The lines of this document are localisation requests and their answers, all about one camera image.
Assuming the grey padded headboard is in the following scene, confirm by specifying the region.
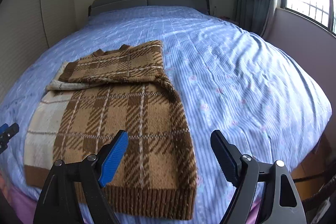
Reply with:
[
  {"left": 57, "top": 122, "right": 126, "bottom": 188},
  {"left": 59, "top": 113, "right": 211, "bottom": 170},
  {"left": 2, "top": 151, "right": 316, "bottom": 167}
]
[{"left": 88, "top": 0, "right": 210, "bottom": 16}]

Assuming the brown plaid knit sweater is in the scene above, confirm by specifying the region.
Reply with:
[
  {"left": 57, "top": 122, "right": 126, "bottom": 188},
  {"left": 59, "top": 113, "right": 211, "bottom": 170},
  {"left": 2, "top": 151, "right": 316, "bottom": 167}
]
[{"left": 24, "top": 40, "right": 197, "bottom": 220}]

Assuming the beige louvered wardrobe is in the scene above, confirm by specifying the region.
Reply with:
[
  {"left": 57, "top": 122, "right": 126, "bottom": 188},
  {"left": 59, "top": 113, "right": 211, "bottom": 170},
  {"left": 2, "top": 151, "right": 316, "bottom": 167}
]
[{"left": 1, "top": 0, "right": 76, "bottom": 98}]

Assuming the blue floral striped bedsheet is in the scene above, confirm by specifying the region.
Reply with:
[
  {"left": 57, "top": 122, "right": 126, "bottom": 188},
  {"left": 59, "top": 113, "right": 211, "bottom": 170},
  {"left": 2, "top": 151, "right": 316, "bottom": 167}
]
[{"left": 1, "top": 6, "right": 332, "bottom": 223}]

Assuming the purple satin bed skirt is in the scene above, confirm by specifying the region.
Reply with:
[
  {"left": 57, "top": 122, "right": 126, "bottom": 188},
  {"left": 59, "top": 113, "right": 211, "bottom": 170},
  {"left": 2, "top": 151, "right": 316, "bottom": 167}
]
[{"left": 1, "top": 174, "right": 86, "bottom": 223}]

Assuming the dark wicker chair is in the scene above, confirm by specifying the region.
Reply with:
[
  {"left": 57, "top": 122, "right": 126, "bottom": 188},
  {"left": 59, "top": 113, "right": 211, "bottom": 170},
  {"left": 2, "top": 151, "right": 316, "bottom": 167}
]
[{"left": 294, "top": 170, "right": 335, "bottom": 223}]

